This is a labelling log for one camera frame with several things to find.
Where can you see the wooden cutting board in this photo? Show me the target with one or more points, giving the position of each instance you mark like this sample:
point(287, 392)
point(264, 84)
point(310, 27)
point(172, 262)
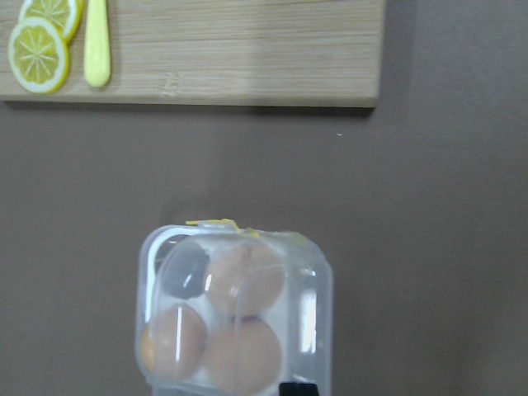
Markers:
point(231, 53)

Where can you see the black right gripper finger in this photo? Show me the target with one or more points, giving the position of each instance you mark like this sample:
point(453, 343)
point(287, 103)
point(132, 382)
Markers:
point(298, 389)

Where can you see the brown egg in box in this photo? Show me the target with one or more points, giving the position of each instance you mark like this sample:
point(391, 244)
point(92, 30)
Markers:
point(245, 279)
point(243, 358)

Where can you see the lemon slice of pair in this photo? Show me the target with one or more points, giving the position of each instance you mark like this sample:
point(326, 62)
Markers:
point(65, 15)
point(38, 55)

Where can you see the lower lemon slice of pair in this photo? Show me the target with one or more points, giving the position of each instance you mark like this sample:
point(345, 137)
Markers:
point(38, 55)

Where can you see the brown egg near in box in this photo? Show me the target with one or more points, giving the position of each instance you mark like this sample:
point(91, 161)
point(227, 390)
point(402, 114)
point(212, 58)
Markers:
point(245, 279)

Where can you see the clear plastic egg box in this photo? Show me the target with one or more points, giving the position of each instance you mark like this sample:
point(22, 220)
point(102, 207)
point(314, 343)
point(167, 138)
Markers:
point(172, 264)

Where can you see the upper lemon slice of pair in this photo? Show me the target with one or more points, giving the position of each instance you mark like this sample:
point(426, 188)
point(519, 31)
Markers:
point(65, 15)

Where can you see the yellow plastic knife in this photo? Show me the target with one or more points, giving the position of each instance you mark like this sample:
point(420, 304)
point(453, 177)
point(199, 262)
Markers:
point(97, 49)

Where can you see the brown egg from bowl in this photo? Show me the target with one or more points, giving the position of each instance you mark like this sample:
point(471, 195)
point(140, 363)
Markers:
point(172, 346)

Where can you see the brown egg far in box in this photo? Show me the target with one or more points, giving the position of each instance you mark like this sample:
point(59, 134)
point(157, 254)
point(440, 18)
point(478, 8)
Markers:
point(243, 358)

